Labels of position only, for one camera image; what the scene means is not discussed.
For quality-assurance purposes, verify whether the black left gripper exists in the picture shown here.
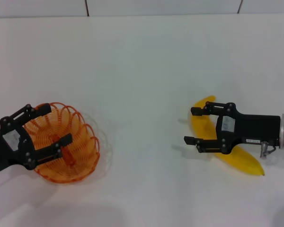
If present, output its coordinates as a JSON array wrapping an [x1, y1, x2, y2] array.
[[0, 103, 73, 177]]

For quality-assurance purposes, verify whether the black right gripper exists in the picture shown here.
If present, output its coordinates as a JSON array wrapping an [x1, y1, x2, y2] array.
[[184, 102, 282, 155]]

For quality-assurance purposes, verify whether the yellow banana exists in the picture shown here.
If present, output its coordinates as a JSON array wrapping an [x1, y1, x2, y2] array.
[[191, 95, 266, 177]]

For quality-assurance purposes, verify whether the orange woven plastic basket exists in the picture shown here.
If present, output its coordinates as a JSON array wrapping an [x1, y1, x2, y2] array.
[[23, 102, 101, 186]]

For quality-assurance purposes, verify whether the metal cable plug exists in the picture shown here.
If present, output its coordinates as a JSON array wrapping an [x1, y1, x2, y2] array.
[[259, 140, 276, 160]]

